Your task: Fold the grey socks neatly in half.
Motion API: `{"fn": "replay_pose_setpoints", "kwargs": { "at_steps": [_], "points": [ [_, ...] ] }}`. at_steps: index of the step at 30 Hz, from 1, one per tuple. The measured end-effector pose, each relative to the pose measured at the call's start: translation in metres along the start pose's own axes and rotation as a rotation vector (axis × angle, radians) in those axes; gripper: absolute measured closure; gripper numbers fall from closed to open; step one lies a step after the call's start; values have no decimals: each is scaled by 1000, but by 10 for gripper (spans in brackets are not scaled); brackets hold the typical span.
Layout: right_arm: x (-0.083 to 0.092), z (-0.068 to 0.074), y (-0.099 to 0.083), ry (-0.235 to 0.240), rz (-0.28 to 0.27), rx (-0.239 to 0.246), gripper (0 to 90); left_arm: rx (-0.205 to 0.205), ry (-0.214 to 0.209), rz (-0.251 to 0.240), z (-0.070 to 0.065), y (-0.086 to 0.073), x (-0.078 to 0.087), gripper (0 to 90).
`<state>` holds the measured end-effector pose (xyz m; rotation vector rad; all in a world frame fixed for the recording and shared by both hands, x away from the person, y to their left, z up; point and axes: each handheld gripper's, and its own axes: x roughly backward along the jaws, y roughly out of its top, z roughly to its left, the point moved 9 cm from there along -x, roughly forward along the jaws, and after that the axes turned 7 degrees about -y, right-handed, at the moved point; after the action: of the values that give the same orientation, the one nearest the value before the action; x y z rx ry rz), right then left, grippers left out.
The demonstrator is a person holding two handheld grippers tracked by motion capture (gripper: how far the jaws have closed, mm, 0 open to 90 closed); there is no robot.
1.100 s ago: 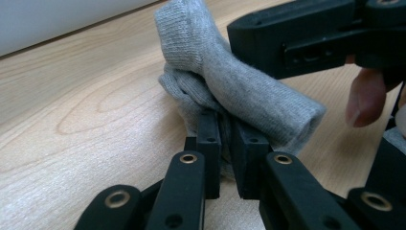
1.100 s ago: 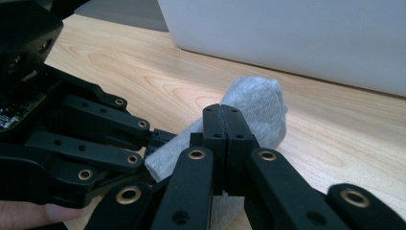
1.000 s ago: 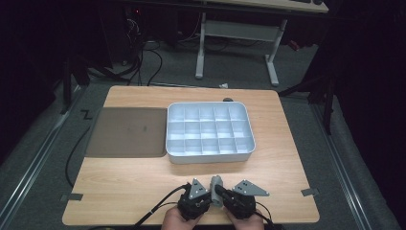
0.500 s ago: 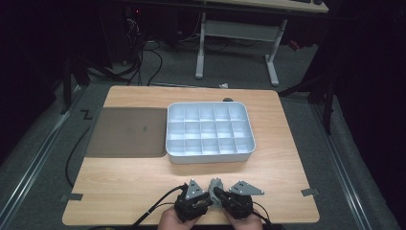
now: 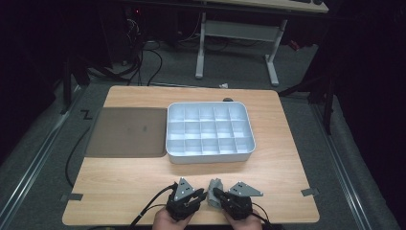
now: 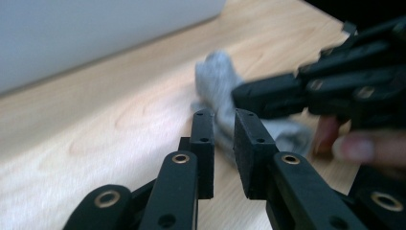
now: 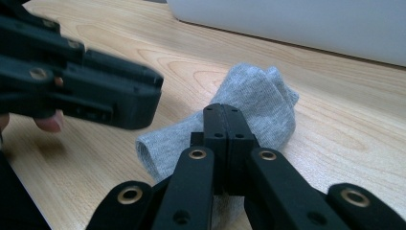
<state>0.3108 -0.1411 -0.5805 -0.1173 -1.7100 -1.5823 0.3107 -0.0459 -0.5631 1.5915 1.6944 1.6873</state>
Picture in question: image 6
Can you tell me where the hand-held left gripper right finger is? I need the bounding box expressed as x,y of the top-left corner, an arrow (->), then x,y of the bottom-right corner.
233,107 -> 279,200

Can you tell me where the grey sock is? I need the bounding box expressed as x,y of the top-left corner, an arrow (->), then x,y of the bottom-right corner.
191,50 -> 314,162

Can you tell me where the white plastic storage box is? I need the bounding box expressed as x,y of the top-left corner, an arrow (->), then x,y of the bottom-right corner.
0,0 -> 228,96

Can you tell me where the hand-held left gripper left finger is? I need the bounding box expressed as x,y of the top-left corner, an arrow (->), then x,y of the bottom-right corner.
178,108 -> 215,200

